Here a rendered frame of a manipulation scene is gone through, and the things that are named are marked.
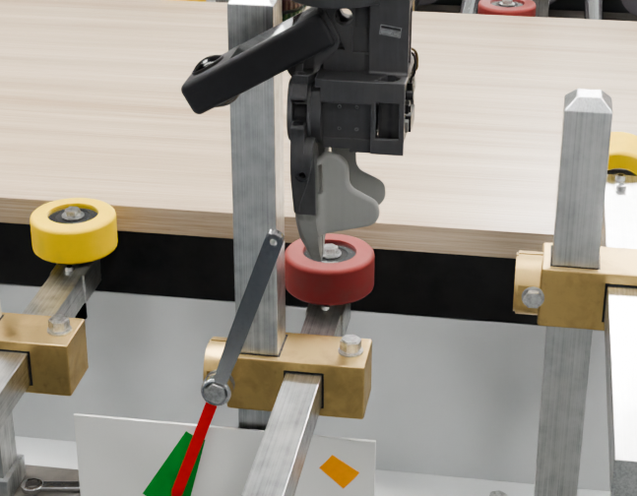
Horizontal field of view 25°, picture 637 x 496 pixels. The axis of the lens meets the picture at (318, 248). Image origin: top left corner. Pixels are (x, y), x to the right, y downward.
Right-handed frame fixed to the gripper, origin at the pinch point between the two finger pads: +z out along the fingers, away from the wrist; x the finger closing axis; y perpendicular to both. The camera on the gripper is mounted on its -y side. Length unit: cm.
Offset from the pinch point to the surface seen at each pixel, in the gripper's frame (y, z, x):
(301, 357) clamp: -1.6, 13.5, 6.2
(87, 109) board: -34, 11, 52
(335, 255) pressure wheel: -0.7, 9.9, 18.4
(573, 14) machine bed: 21, 29, 164
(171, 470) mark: -12.9, 25.3, 5.4
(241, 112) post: -6.2, -7.5, 6.1
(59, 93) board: -39, 10, 57
